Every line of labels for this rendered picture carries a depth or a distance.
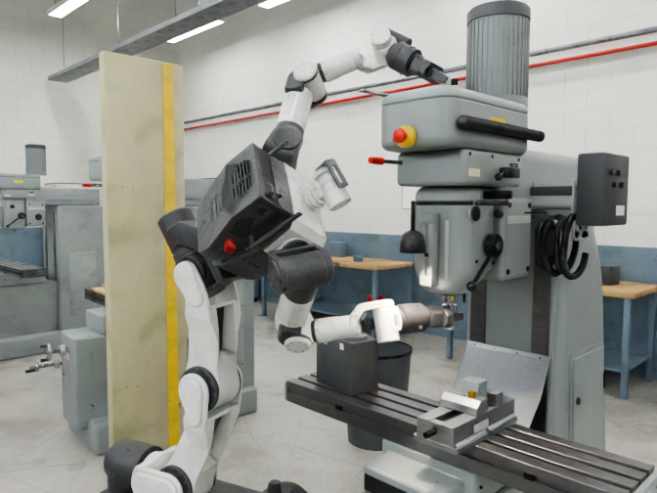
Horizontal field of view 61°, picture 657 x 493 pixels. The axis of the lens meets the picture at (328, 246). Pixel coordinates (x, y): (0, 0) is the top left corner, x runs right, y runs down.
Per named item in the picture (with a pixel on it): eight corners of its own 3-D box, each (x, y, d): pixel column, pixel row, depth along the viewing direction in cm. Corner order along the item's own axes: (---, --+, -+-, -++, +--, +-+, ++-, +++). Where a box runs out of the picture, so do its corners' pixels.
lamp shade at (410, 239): (397, 252, 153) (397, 230, 152) (402, 250, 160) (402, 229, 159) (423, 253, 151) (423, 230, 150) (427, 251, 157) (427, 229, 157)
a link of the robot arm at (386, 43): (391, 56, 170) (363, 41, 175) (396, 77, 180) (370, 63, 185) (414, 28, 172) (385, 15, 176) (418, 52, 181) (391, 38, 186)
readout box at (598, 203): (607, 226, 158) (610, 151, 157) (574, 225, 165) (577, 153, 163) (631, 225, 172) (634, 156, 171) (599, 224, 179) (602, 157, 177)
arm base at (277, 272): (278, 308, 142) (282, 273, 135) (260, 277, 151) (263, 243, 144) (331, 296, 148) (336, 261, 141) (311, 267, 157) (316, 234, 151)
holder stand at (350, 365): (351, 396, 195) (352, 339, 194) (316, 380, 213) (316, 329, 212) (377, 390, 202) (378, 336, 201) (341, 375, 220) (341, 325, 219)
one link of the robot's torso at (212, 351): (176, 414, 171) (163, 262, 170) (212, 396, 187) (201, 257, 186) (216, 418, 165) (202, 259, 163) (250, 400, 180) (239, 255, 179)
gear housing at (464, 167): (464, 184, 153) (465, 147, 152) (394, 186, 170) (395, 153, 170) (523, 187, 176) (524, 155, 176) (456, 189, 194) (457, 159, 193)
